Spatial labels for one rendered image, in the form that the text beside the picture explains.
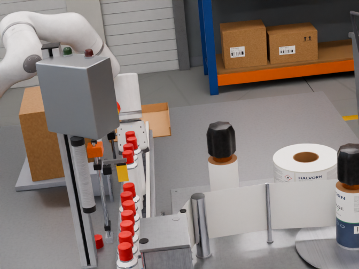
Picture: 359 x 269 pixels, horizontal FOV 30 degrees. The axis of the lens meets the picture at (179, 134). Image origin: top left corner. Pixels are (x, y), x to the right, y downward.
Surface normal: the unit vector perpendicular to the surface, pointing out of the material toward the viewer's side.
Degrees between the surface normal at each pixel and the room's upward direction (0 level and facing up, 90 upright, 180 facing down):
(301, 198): 90
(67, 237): 0
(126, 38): 90
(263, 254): 0
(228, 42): 90
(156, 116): 0
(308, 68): 90
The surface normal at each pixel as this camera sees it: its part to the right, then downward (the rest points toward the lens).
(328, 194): -0.06, 0.40
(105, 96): 0.84, 0.14
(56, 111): -0.53, 0.38
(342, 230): -0.72, 0.34
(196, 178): -0.10, -0.91
